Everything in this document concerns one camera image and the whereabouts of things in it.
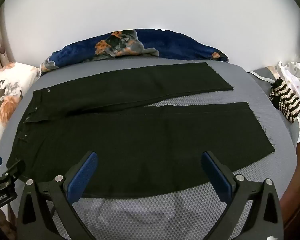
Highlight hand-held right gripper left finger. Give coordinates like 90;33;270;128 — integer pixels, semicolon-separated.
16;151;98;240

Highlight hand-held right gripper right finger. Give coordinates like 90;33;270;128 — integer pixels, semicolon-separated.
201;151;284;240

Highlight black pants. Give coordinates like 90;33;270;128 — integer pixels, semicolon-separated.
7;62;276;198

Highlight white floral pillow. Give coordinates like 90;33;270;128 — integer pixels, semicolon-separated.
0;62;42;159

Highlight black and cream striped knit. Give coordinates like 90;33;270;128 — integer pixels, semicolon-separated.
269;78;300;123

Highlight white dotted cloth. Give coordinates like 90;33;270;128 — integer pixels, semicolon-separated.
276;61;300;142

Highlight blue floral blanket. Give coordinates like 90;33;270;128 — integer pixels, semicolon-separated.
40;29;229;73

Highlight grey mattress with white strap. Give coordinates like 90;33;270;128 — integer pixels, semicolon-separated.
248;66;276;85

